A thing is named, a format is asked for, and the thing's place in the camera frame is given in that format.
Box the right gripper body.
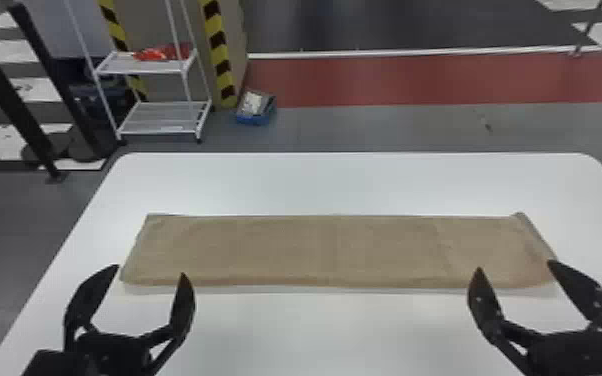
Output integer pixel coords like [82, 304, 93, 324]
[529, 330, 602, 376]

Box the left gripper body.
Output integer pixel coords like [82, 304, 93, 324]
[72, 331, 155, 376]

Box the red snack packet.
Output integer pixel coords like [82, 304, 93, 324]
[133, 43, 192, 63]

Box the yellow black striped post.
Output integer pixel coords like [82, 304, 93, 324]
[97, 0, 150, 103]
[197, 0, 240, 110]

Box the beige towel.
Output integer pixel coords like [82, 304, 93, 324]
[119, 211, 558, 290]

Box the white wire rack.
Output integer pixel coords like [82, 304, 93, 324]
[63, 0, 213, 145]

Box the blue basket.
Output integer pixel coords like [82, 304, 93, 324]
[234, 88, 279, 127]

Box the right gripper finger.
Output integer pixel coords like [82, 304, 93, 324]
[466, 266, 540, 376]
[546, 259, 602, 348]

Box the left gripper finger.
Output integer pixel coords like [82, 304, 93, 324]
[62, 263, 121, 351]
[140, 271, 197, 376]

